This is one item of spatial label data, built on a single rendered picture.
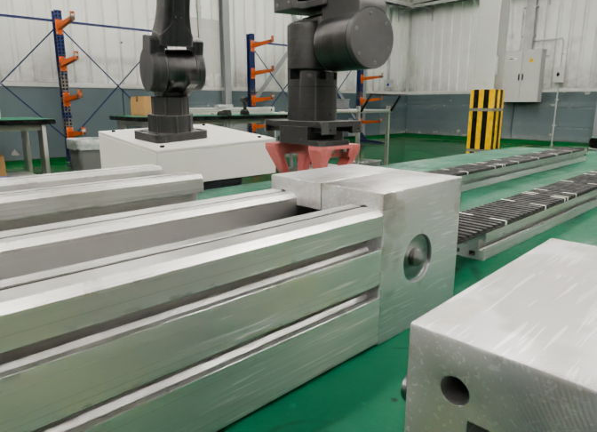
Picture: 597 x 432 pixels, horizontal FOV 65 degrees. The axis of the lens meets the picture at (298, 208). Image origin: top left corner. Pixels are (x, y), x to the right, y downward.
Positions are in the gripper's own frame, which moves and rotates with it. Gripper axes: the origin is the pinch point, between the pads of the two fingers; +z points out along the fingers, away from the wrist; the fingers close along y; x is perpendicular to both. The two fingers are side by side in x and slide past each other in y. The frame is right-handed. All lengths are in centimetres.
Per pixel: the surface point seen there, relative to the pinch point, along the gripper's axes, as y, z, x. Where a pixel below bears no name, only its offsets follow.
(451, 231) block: 23.9, -2.4, -10.2
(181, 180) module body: 4.8, -4.9, -20.1
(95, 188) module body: 4.6, -5.0, -27.1
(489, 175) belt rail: 1.6, 1.9, 44.4
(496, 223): 21.1, 0.0, 3.6
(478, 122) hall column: -259, 15, 576
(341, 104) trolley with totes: -272, -9, 314
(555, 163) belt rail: 2, 2, 76
